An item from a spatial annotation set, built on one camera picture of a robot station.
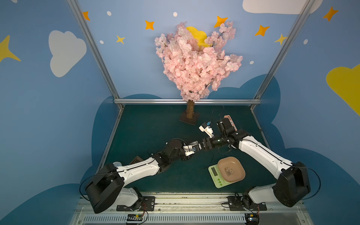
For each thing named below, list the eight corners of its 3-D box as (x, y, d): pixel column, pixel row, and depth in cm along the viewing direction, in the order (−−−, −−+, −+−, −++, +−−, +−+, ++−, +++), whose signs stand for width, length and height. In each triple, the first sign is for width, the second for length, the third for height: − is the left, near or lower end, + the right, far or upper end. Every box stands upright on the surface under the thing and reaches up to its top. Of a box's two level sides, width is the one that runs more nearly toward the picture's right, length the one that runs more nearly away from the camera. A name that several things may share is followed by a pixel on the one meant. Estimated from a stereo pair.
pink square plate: (219, 182, 82) (221, 179, 78) (215, 160, 91) (217, 156, 87) (244, 182, 82) (247, 179, 78) (238, 160, 91) (241, 156, 87)
